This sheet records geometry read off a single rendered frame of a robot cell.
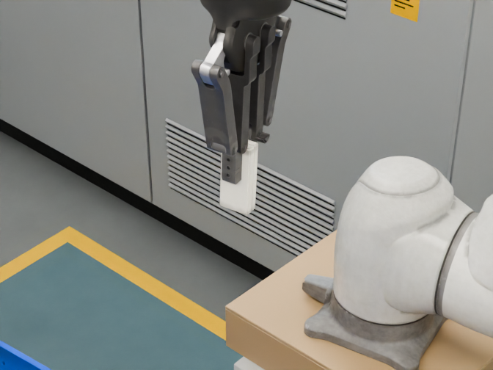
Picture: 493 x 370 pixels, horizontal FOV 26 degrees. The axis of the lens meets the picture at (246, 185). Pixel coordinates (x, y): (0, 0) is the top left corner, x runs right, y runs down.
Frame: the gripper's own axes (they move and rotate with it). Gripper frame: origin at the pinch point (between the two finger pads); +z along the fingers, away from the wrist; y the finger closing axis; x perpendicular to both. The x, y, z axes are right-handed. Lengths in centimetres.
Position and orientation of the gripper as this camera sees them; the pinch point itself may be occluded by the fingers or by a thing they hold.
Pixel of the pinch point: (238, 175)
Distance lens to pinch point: 96.0
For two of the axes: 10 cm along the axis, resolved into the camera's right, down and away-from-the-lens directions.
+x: -8.6, -3.0, 4.0
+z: -0.4, 8.4, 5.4
